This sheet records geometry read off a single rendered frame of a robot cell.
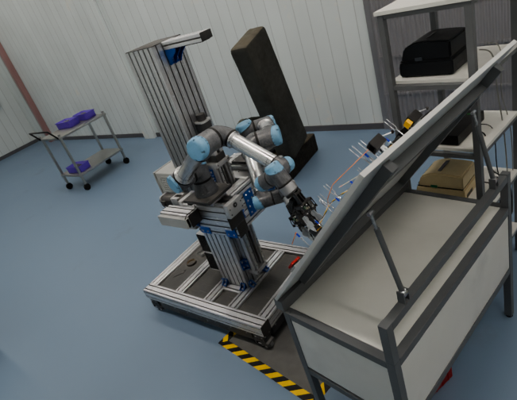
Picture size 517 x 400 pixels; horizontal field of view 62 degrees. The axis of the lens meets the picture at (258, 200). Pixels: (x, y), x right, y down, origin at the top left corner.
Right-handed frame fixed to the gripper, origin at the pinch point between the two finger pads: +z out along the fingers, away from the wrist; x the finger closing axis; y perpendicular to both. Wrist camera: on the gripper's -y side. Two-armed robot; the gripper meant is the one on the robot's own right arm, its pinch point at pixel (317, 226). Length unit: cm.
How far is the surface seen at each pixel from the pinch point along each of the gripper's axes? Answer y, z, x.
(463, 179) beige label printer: -23, 49, 101
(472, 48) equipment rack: 25, -17, 108
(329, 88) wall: -312, -28, 265
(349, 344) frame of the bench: 13, 42, -27
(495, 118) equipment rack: -14, 33, 139
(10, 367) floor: -247, -23, -196
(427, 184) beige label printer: -43, 44, 95
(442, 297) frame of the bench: 23, 55, 16
